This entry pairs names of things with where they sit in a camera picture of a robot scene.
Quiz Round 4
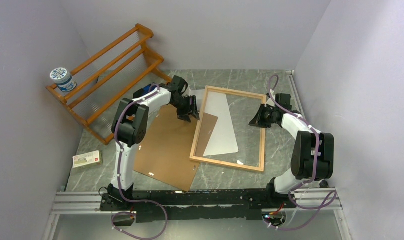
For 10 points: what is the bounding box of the white photo paper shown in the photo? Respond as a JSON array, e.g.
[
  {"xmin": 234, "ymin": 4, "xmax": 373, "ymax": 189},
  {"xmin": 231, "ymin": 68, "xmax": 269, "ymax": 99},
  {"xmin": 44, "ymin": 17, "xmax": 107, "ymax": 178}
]
[{"xmin": 190, "ymin": 90, "xmax": 238, "ymax": 158}]

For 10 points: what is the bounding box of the blue white jar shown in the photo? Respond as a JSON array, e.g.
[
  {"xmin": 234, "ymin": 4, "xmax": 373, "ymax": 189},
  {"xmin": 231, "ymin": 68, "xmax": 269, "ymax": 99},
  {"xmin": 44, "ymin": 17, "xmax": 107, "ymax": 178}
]
[{"xmin": 49, "ymin": 67, "xmax": 77, "ymax": 93}]

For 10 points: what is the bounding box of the orange wooden rack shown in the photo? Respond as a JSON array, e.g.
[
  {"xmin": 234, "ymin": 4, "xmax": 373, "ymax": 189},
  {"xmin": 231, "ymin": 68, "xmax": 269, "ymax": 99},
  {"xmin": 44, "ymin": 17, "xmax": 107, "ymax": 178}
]
[{"xmin": 46, "ymin": 24, "xmax": 171, "ymax": 145}]

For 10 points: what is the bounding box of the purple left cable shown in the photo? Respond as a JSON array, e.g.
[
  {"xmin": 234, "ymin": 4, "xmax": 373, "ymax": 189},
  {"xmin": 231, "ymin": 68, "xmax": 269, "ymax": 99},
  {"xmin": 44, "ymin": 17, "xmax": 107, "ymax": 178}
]
[{"xmin": 110, "ymin": 84, "xmax": 169, "ymax": 240}]

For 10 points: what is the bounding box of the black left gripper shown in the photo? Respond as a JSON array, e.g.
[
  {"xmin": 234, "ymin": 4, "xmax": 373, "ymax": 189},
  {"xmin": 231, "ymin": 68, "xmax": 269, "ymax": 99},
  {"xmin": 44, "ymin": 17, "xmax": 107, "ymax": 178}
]
[{"xmin": 171, "ymin": 95, "xmax": 200, "ymax": 124}]

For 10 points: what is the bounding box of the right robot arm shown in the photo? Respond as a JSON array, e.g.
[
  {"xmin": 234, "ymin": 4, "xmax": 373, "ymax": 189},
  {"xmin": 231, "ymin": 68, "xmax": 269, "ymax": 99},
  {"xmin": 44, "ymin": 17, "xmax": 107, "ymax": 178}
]
[{"xmin": 248, "ymin": 93, "xmax": 334, "ymax": 208}]

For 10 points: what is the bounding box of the brown backing board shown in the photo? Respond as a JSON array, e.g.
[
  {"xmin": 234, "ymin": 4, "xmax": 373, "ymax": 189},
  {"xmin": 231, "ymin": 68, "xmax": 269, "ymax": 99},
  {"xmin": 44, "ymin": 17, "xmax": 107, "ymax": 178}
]
[{"xmin": 133, "ymin": 105, "xmax": 218, "ymax": 191}]

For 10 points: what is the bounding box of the blue stapler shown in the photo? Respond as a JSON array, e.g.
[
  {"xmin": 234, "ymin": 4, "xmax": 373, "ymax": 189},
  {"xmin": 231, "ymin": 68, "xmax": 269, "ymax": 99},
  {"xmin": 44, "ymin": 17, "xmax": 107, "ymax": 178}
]
[{"xmin": 133, "ymin": 82, "xmax": 158, "ymax": 99}]

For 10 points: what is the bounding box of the light wooden picture frame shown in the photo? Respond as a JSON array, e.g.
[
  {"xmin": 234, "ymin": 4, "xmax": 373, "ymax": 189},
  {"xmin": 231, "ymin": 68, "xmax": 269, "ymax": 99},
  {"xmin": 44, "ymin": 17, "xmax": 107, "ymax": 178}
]
[{"xmin": 190, "ymin": 86, "xmax": 266, "ymax": 172}]

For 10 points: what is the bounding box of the small white red box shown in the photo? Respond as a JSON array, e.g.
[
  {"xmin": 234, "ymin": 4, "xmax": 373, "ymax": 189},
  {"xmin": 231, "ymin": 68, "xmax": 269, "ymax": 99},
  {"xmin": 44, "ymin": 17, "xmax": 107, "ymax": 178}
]
[{"xmin": 72, "ymin": 150, "xmax": 102, "ymax": 169}]

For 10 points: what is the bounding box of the black base bar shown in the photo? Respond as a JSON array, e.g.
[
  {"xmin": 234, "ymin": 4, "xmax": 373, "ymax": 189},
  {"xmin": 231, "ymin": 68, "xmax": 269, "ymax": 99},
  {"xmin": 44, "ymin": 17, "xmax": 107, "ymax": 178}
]
[{"xmin": 99, "ymin": 187, "xmax": 295, "ymax": 223}]

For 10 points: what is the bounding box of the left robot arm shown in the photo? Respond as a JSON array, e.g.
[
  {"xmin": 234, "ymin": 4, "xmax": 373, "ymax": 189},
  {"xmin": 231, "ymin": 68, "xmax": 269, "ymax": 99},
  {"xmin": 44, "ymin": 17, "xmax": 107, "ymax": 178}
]
[{"xmin": 107, "ymin": 75, "xmax": 199, "ymax": 210}]

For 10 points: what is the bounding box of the clear acrylic sheet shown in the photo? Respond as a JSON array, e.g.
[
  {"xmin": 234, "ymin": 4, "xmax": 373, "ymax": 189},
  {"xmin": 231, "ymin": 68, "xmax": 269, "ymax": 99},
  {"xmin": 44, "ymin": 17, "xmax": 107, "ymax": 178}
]
[{"xmin": 207, "ymin": 94, "xmax": 261, "ymax": 167}]

